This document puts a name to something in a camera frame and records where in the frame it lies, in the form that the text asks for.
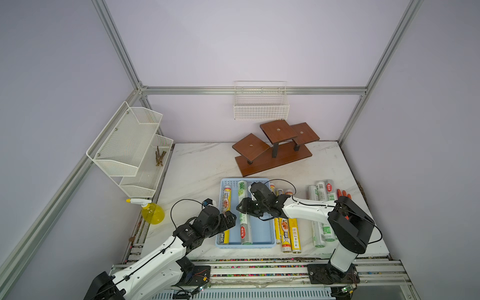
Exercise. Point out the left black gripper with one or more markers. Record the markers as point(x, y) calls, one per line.
point(230, 221)

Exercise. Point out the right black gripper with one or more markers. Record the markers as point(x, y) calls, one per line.
point(246, 205)

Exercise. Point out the white green wrap roll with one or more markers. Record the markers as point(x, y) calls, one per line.
point(331, 191)
point(245, 227)
point(329, 234)
point(317, 227)

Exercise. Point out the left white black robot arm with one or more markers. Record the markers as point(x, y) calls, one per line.
point(168, 265)

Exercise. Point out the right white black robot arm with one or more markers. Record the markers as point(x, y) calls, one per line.
point(352, 226)

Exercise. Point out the yellow spray bottle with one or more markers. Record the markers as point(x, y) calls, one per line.
point(151, 212)

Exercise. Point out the brown wooden tiered stand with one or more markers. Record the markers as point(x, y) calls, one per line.
point(286, 144)

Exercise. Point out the brown sticks in shelf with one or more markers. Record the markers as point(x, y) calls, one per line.
point(159, 156)

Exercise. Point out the red rubber glove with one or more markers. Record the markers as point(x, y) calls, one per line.
point(343, 193)

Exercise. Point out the white mesh two-tier shelf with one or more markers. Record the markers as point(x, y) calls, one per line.
point(125, 150)

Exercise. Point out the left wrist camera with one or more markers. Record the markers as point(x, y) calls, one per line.
point(208, 202)

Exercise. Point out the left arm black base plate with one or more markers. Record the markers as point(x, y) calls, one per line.
point(198, 276)

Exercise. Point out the aluminium rail base frame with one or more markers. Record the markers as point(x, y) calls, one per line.
point(292, 273)

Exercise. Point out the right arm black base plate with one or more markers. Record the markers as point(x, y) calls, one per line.
point(326, 274)

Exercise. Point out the white wire wall basket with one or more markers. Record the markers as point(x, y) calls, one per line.
point(260, 101)

